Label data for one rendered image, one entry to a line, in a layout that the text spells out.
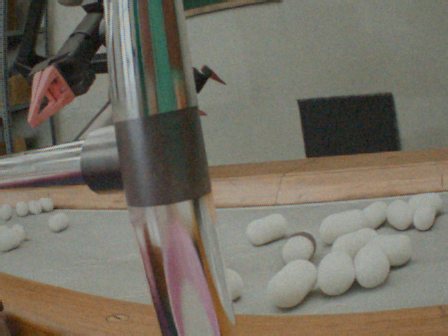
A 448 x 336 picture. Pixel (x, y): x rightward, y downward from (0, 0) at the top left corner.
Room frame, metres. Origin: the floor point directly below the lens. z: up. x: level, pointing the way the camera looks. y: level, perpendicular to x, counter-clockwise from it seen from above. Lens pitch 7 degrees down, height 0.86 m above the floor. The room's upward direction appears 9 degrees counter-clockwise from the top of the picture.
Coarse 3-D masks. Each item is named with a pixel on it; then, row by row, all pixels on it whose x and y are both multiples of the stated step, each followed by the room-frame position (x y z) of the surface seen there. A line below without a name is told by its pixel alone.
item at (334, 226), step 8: (328, 216) 0.41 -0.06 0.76; (336, 216) 0.41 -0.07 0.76; (344, 216) 0.41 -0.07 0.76; (352, 216) 0.41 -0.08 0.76; (360, 216) 0.41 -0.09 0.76; (328, 224) 0.41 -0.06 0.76; (336, 224) 0.40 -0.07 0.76; (344, 224) 0.40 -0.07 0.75; (352, 224) 0.40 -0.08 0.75; (360, 224) 0.40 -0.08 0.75; (320, 232) 0.41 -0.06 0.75; (328, 232) 0.40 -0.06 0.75; (336, 232) 0.40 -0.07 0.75; (344, 232) 0.40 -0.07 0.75; (352, 232) 0.40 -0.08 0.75; (328, 240) 0.41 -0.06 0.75
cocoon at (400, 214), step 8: (400, 200) 0.41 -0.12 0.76; (392, 208) 0.41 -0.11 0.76; (400, 208) 0.40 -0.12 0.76; (408, 208) 0.39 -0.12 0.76; (392, 216) 0.40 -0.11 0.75; (400, 216) 0.39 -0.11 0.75; (408, 216) 0.39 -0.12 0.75; (392, 224) 0.41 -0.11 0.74; (400, 224) 0.39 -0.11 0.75; (408, 224) 0.39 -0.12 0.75
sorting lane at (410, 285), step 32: (0, 224) 0.70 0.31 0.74; (32, 224) 0.67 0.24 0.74; (96, 224) 0.63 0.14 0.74; (128, 224) 0.61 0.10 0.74; (224, 224) 0.55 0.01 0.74; (288, 224) 0.50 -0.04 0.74; (320, 224) 0.48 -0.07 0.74; (384, 224) 0.43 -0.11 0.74; (0, 256) 0.51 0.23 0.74; (32, 256) 0.50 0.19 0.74; (64, 256) 0.49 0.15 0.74; (96, 256) 0.48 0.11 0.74; (128, 256) 0.47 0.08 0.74; (224, 256) 0.44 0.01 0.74; (256, 256) 0.42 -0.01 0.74; (320, 256) 0.39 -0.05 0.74; (416, 256) 0.33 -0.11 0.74; (96, 288) 0.39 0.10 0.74; (128, 288) 0.38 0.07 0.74; (256, 288) 0.35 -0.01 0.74; (352, 288) 0.31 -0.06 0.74; (384, 288) 0.29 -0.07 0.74; (416, 288) 0.27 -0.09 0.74
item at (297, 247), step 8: (288, 240) 0.38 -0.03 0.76; (296, 240) 0.37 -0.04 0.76; (304, 240) 0.38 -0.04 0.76; (288, 248) 0.37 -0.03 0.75; (296, 248) 0.37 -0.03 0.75; (304, 248) 0.37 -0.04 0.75; (312, 248) 0.38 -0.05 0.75; (288, 256) 0.37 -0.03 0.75; (296, 256) 0.37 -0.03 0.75; (304, 256) 0.37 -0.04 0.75
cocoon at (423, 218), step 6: (420, 204) 0.39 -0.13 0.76; (426, 204) 0.38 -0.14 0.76; (432, 204) 0.39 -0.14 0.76; (420, 210) 0.38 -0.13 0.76; (426, 210) 0.38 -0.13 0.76; (432, 210) 0.38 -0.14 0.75; (414, 216) 0.38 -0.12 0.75; (420, 216) 0.38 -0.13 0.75; (426, 216) 0.37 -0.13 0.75; (432, 216) 0.38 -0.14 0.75; (414, 222) 0.38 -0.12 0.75; (420, 222) 0.38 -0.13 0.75; (426, 222) 0.37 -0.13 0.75; (432, 222) 0.38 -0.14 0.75; (420, 228) 0.38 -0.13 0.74; (426, 228) 0.38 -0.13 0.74
